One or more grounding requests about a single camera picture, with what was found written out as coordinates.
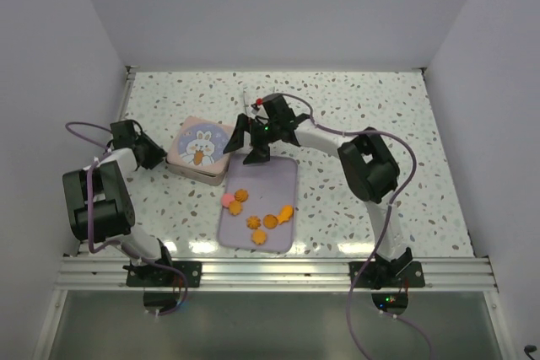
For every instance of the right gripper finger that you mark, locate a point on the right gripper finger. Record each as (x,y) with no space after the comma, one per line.
(257,156)
(237,138)

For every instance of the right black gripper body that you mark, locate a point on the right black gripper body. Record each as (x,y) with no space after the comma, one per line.
(263,135)

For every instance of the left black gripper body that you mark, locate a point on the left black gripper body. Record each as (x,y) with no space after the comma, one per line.
(138,144)

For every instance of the lavender plastic tray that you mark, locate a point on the lavender plastic tray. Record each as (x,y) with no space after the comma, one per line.
(270,186)

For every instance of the cookie tin with liners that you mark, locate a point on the cookie tin with liners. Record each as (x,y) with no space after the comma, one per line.
(211,174)

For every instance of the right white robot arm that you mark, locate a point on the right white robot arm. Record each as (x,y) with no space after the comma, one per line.
(371,172)

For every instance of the orange swirl cookie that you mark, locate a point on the orange swirl cookie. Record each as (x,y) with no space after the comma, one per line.
(241,195)

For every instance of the pink sandwich cookie left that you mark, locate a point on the pink sandwich cookie left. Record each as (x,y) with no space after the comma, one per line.
(226,199)

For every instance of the orange leaf cookie left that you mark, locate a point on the orange leaf cookie left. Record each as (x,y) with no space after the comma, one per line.
(235,208)

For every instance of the orange leaf cookie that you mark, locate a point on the orange leaf cookie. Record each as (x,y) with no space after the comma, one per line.
(259,237)
(235,208)

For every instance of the orange fish cookie right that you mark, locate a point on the orange fish cookie right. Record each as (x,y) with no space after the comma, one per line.
(285,214)

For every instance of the orange rosette cookie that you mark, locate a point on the orange rosette cookie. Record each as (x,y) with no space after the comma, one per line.
(253,222)

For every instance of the orange chip cookie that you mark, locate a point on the orange chip cookie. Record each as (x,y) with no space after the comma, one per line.
(270,221)

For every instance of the orange leaf cookie bottom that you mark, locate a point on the orange leaf cookie bottom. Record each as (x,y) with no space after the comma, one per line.
(259,237)

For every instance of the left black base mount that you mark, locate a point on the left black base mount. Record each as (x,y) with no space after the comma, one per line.
(177,274)

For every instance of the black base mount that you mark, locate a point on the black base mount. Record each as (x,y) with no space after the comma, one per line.
(177,274)
(380,273)

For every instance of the aluminium front rail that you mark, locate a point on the aluminium front rail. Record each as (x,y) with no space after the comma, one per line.
(461,275)

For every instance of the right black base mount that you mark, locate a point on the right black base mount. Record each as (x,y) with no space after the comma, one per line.
(380,273)

